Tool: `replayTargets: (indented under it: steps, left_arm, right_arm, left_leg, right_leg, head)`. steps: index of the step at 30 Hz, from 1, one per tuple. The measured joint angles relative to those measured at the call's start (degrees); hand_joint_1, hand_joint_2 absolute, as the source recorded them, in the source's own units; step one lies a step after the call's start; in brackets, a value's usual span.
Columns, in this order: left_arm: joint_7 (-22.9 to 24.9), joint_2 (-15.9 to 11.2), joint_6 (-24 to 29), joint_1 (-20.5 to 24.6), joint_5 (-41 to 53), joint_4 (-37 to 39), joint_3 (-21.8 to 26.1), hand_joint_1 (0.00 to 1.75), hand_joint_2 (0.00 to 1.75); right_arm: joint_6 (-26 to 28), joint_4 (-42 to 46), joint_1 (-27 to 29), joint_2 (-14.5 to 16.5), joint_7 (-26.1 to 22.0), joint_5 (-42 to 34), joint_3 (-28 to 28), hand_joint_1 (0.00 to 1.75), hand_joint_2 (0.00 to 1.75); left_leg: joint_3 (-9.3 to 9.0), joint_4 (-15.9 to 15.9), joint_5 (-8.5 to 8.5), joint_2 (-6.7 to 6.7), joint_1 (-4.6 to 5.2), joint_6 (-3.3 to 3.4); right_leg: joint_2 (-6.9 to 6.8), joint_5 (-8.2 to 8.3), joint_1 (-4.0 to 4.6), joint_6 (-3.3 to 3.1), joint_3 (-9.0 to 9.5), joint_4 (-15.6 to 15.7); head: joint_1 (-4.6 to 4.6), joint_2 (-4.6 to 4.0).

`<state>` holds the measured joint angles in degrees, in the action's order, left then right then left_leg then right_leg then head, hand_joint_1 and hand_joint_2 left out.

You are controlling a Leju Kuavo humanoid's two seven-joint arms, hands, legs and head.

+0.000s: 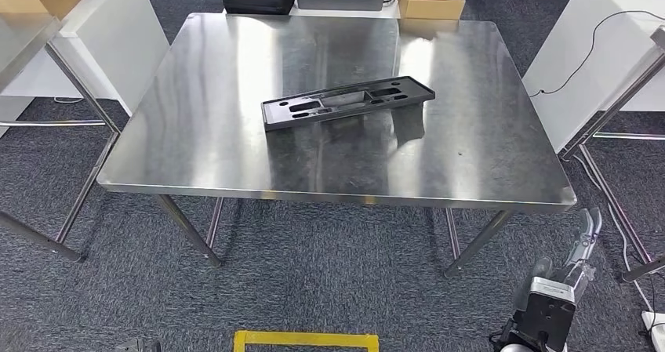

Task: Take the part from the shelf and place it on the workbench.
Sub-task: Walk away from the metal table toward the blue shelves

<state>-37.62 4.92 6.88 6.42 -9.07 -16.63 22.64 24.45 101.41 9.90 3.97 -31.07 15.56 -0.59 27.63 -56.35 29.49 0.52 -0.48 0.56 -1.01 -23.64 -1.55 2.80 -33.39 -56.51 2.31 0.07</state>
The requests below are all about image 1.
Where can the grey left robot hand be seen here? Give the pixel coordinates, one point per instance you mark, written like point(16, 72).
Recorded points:
point(151, 347)

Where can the steel workbench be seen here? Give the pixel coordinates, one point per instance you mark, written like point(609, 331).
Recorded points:
point(208, 105)

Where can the white power strip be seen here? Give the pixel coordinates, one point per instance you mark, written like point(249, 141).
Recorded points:
point(655, 331)

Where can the black plastic car part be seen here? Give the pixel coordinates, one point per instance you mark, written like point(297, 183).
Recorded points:
point(405, 90)

